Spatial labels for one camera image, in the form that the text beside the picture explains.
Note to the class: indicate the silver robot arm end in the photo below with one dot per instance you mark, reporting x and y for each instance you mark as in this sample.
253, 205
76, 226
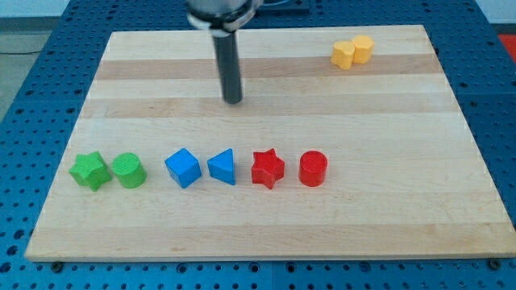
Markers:
221, 15

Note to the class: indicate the yellow heart block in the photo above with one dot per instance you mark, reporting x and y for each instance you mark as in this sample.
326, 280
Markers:
343, 54

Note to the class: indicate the yellow hexagon block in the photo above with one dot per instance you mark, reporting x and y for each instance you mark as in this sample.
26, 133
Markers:
364, 46

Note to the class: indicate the red star block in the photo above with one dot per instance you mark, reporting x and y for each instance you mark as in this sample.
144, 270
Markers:
267, 168

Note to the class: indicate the blue triangle block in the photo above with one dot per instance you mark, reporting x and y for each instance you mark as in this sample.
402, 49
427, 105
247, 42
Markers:
221, 167

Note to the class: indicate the red cylinder block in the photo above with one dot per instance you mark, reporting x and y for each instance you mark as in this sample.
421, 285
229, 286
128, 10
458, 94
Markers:
312, 168

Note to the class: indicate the blue cube block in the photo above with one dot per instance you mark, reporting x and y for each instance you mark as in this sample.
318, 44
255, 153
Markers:
183, 167

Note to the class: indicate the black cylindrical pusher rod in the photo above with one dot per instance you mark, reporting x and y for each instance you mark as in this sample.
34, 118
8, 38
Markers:
227, 56

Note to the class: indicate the green cylinder block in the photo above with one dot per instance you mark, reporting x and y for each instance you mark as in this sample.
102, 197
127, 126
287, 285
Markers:
129, 170

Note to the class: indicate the light wooden board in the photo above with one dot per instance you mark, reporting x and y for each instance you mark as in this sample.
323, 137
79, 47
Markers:
405, 179

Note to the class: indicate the green star block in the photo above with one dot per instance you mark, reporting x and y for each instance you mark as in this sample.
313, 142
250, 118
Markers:
90, 171

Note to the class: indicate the blue perforated table plate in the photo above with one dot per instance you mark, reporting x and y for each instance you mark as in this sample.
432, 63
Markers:
40, 120

